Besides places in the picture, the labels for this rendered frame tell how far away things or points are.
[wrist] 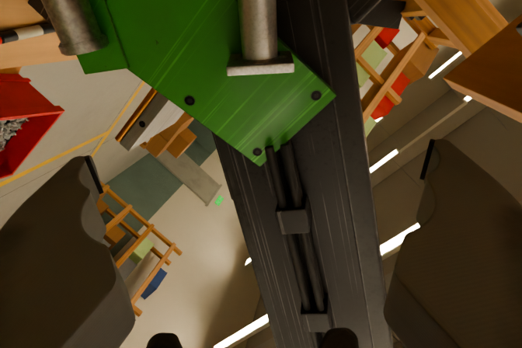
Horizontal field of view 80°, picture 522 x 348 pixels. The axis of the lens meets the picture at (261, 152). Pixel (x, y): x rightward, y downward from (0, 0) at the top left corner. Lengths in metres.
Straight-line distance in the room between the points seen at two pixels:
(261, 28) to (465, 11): 0.90
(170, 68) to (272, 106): 0.10
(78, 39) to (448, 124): 7.64
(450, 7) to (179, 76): 0.90
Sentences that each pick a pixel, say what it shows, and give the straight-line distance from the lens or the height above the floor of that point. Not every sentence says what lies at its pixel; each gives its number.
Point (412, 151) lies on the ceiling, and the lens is 7.82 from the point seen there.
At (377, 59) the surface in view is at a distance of 3.76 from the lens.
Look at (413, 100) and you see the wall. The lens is 9.64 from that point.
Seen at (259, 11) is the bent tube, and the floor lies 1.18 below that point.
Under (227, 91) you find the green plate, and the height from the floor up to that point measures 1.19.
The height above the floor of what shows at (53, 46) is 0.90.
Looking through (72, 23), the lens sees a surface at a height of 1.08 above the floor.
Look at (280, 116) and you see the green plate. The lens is 0.32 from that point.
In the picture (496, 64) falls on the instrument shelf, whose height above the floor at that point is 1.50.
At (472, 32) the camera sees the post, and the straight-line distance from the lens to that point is 1.12.
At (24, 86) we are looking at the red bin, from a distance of 0.85.
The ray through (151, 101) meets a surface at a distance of 0.47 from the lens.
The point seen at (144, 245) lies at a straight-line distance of 6.62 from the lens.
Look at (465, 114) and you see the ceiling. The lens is 7.81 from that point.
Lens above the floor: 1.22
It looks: 6 degrees up
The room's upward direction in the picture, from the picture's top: 134 degrees clockwise
